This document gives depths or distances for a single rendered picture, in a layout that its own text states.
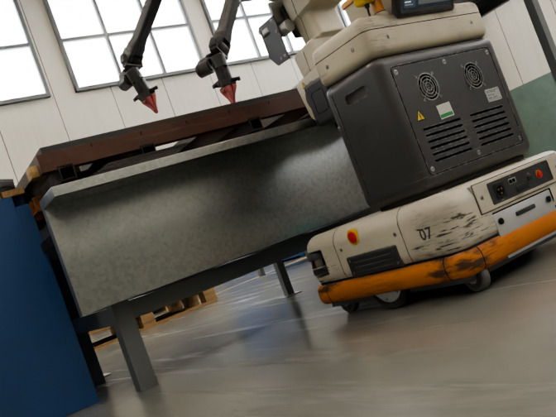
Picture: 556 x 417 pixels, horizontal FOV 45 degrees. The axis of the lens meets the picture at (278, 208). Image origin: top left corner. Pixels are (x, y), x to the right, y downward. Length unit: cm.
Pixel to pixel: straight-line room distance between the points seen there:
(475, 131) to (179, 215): 99
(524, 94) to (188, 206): 1068
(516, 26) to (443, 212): 1088
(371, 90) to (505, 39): 1087
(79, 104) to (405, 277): 1015
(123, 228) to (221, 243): 34
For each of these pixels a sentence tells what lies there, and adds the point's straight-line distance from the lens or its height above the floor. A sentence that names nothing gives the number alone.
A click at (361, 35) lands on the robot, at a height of 76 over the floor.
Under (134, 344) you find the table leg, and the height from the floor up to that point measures 15.
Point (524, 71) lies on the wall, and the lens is 1259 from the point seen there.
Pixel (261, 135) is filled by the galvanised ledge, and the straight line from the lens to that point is 233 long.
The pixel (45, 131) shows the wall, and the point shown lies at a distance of 1145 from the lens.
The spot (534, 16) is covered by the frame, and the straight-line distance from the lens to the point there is 332.
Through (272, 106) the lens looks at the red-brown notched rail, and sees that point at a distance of 263.
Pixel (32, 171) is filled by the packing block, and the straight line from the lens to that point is 234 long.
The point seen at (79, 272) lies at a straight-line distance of 218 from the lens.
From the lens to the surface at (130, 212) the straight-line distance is 225.
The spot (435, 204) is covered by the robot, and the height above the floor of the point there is 26.
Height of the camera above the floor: 33
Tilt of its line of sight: 2 degrees up
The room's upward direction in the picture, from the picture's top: 20 degrees counter-clockwise
